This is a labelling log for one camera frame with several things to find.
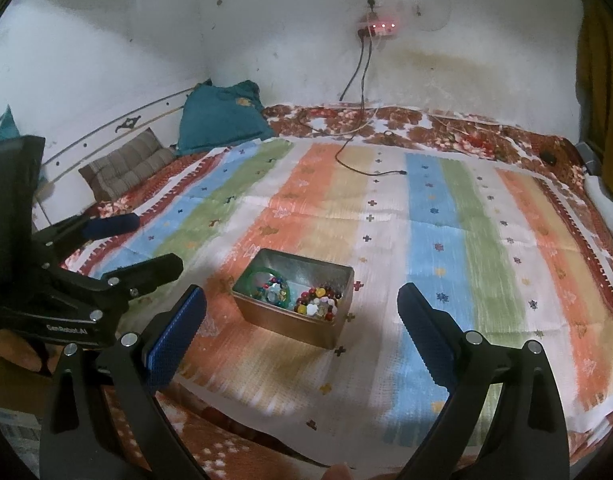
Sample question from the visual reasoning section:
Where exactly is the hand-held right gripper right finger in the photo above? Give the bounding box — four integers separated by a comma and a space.
394, 282, 572, 480

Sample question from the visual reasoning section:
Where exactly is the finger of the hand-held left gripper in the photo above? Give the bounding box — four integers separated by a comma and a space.
61, 253, 185, 312
34, 212, 142, 267

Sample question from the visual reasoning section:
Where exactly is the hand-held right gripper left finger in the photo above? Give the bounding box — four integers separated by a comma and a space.
39, 284, 208, 480

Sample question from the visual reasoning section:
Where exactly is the green jade bangle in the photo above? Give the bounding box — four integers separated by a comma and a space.
243, 269, 292, 307

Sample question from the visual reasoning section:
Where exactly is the metal tin box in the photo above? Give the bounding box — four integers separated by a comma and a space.
230, 247, 356, 350

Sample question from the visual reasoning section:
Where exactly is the multicolour bead bracelet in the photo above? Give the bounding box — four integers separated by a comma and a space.
254, 277, 294, 311

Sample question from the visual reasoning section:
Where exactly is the yellow and brown bead bracelet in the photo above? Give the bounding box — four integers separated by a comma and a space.
292, 282, 348, 322

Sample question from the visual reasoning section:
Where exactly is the brown striped cushion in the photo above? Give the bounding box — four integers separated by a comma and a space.
78, 127, 176, 204

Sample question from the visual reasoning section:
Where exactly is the teal patterned pillow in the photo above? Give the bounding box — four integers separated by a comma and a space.
0, 104, 22, 147

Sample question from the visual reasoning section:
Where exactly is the white bed headboard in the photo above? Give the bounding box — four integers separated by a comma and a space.
34, 85, 210, 227

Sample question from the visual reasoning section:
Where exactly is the striped woven blanket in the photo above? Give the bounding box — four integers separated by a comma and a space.
89, 137, 613, 457

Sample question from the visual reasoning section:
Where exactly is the cardboard box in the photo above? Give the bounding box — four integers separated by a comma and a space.
0, 349, 53, 462

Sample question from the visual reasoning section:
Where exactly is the white cloth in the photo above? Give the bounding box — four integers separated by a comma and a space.
581, 172, 613, 241

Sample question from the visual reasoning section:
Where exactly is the yellow curtain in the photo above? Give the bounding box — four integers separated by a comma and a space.
575, 0, 613, 202

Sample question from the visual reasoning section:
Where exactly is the white cable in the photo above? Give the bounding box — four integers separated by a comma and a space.
296, 105, 383, 137

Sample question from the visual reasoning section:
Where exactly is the black charging cable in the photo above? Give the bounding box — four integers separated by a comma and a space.
335, 35, 408, 177

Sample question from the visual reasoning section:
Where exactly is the short black cable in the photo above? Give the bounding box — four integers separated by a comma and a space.
339, 35, 366, 102

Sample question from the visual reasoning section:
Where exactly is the wall power strip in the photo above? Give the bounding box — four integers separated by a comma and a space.
357, 17, 402, 39

